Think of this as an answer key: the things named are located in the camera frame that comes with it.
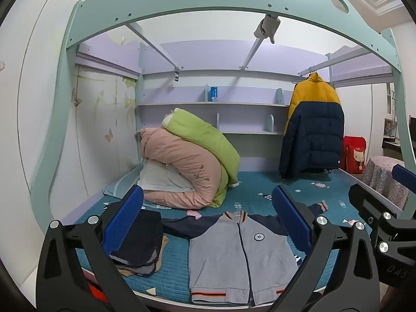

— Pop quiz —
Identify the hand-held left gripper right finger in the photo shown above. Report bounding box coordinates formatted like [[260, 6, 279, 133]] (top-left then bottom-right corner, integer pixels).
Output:
[[269, 185, 381, 312]]

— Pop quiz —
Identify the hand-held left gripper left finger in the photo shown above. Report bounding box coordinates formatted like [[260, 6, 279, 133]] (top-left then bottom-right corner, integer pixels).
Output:
[[35, 185, 145, 312]]

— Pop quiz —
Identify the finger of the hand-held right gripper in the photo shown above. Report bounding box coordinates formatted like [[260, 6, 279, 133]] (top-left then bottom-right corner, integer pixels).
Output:
[[391, 164, 416, 191], [348, 184, 416, 258]]

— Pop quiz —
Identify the grey and navy zip jacket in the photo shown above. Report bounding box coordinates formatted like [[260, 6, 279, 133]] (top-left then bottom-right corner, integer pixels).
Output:
[[161, 200, 329, 306]]

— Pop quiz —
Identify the folded navy garment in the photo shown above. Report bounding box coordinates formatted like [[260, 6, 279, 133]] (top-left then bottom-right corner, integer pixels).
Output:
[[103, 203, 165, 267]]

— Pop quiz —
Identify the pink floral covered stool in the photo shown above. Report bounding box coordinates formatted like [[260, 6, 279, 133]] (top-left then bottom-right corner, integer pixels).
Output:
[[361, 155, 409, 211]]

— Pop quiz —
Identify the light blue pillow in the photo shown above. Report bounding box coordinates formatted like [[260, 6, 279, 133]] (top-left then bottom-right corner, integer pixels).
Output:
[[103, 166, 147, 199]]

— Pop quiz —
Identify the dark desk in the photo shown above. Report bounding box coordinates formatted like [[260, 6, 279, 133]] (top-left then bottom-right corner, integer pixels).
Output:
[[381, 136, 407, 160]]

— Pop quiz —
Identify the red bag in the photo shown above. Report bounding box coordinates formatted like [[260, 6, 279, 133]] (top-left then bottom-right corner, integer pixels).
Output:
[[342, 135, 367, 175]]

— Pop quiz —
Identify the white pillow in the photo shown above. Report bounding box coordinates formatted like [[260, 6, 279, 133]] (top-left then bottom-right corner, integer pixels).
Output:
[[137, 160, 196, 192]]

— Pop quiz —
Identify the pink quilt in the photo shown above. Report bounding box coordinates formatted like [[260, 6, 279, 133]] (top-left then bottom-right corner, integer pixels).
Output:
[[139, 127, 225, 209]]

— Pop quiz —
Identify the person's red clothing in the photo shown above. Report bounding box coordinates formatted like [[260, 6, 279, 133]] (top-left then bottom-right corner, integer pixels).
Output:
[[86, 283, 110, 305]]

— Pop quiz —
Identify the yellow and navy puffer jacket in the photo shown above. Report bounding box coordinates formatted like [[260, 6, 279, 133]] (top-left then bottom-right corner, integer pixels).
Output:
[[278, 72, 345, 179]]

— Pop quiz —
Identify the green quilt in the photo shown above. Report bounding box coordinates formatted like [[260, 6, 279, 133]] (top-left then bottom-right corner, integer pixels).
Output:
[[161, 107, 241, 208]]

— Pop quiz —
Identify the lavender shelf unit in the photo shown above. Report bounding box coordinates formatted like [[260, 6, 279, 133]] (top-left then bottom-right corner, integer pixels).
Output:
[[136, 68, 329, 170]]

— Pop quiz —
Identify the grey cloth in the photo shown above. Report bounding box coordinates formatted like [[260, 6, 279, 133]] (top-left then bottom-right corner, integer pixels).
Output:
[[254, 14, 281, 44]]

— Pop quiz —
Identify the photo frame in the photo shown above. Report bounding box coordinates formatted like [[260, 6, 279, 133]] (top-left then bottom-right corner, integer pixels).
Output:
[[383, 118, 398, 137]]

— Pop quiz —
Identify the teal bunk bed frame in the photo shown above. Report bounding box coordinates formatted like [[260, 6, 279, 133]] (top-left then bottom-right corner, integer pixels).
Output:
[[29, 0, 413, 236]]

